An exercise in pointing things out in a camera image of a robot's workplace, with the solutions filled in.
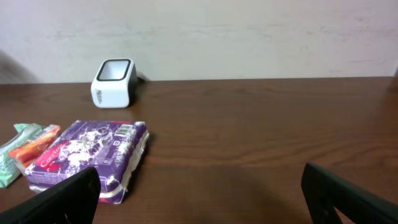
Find white barcode scanner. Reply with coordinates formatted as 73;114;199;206
91;58;137;108

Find mint green snack wrapper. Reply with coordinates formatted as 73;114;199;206
1;123;43;188

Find purple sanitary pad pack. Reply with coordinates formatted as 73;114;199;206
25;120;150;204

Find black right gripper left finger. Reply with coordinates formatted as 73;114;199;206
1;167;101;224

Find orange juice carton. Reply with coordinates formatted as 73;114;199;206
9;124;62;176

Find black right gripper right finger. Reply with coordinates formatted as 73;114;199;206
301;162;397;224

